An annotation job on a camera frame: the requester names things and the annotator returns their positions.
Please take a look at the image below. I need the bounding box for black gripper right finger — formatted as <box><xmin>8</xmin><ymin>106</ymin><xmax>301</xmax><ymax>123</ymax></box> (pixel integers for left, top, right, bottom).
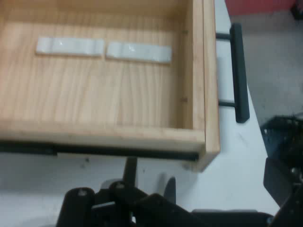
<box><xmin>264</xmin><ymin>156</ymin><xmax>303</xmax><ymax>227</ymax></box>

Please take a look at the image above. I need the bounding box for light wooden drawer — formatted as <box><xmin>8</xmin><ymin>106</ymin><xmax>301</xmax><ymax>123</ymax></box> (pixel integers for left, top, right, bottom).
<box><xmin>0</xmin><ymin>0</ymin><xmax>221</xmax><ymax>173</ymax></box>

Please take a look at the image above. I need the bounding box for orange box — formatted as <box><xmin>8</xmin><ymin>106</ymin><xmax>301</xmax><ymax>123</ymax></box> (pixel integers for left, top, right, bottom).
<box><xmin>224</xmin><ymin>0</ymin><xmax>303</xmax><ymax>15</ymax></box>

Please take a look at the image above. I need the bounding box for white ceramic cutlery rest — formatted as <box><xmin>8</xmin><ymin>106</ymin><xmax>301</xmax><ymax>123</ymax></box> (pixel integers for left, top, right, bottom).
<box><xmin>105</xmin><ymin>41</ymin><xmax>172</xmax><ymax>64</ymax></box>
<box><xmin>35</xmin><ymin>36</ymin><xmax>105</xmax><ymax>58</ymax></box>

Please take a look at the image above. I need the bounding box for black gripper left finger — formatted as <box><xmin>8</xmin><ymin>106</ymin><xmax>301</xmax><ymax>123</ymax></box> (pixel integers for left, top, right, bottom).
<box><xmin>56</xmin><ymin>157</ymin><xmax>192</xmax><ymax>227</ymax></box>

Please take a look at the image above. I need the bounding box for black drawer handle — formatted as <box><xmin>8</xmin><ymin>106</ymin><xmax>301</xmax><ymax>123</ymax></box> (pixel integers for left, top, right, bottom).
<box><xmin>215</xmin><ymin>23</ymin><xmax>250</xmax><ymax>123</ymax></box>

